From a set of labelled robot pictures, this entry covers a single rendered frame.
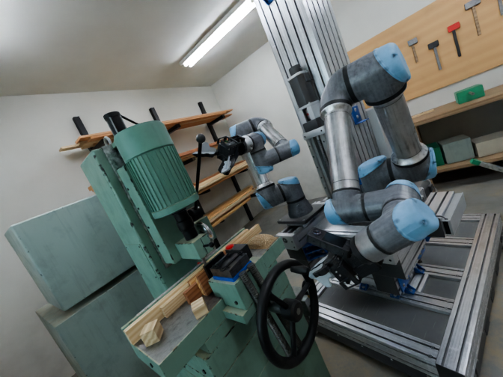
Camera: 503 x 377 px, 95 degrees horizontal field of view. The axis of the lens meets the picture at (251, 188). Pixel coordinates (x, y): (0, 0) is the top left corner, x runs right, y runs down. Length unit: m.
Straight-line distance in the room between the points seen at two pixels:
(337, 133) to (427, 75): 3.03
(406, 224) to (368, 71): 0.44
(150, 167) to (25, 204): 2.34
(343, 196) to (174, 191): 0.53
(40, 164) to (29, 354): 1.73
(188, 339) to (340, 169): 0.62
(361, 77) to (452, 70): 2.97
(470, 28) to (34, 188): 4.76
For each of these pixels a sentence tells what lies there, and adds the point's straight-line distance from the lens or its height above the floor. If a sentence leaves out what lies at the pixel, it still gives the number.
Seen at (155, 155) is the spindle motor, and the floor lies 1.39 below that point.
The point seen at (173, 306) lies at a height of 0.92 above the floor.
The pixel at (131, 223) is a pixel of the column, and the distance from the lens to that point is 1.03.
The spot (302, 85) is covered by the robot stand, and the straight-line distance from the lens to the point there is 1.23.
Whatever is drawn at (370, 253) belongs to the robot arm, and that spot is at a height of 0.98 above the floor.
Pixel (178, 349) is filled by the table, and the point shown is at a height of 0.89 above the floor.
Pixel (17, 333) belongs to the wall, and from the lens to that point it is 3.10.
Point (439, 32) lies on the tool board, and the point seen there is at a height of 1.63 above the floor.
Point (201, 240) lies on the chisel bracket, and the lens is 0.89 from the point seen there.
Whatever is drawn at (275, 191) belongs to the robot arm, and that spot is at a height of 1.01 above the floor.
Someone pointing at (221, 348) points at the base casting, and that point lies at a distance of 0.85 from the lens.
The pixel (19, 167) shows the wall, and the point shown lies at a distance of 3.16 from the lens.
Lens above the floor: 1.29
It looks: 9 degrees down
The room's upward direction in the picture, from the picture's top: 24 degrees counter-clockwise
